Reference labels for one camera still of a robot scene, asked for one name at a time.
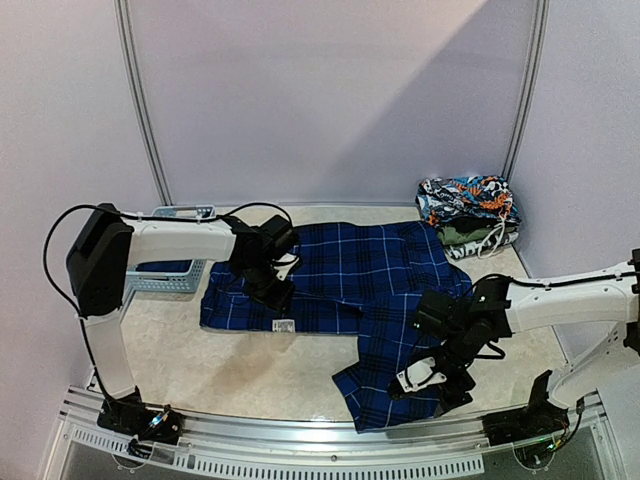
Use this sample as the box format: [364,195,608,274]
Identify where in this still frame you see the right aluminium corner post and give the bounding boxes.
[502,0,550,181]

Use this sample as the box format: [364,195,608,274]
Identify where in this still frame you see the left aluminium corner post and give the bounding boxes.
[114,0,174,206]

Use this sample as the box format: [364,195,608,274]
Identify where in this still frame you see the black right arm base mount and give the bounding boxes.
[481,370,586,452]

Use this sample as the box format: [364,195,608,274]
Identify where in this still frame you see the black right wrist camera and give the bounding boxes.
[412,290,456,338]

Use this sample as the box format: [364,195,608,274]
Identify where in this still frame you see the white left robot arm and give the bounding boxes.
[66,203,299,434]

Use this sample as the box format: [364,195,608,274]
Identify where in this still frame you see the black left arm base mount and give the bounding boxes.
[97,387,186,445]

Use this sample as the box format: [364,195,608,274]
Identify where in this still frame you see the black white printed folded garment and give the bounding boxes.
[444,231,519,260]

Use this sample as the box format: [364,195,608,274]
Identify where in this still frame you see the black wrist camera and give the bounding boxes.
[412,290,456,338]
[257,215,299,259]

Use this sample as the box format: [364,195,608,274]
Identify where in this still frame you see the blue plaid flannel shirt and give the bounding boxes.
[199,220,476,434]

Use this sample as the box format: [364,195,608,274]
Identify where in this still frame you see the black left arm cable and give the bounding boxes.
[42,201,296,401]

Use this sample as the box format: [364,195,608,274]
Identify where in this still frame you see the aluminium front frame rail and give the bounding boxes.
[43,387,625,479]

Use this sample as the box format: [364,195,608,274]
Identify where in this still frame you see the light blue perforated plastic basket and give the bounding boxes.
[126,205,215,294]

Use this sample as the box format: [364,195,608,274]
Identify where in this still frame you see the colourful patterned folded shorts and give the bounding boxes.
[415,175,521,226]

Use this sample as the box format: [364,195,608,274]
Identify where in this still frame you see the aluminium corner post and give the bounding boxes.
[114,0,174,206]
[502,0,550,181]

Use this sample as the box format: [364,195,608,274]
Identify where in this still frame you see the olive green folded garment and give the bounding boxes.
[435,219,518,247]

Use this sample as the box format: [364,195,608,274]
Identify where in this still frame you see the navy cartoon print t-shirt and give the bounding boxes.
[135,260,193,274]

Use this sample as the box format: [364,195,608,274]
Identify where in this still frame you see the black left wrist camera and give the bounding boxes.
[257,215,299,259]

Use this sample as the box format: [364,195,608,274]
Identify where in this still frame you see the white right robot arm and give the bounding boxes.
[387,250,639,436]

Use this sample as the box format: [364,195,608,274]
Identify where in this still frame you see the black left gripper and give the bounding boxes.
[237,259,296,314]

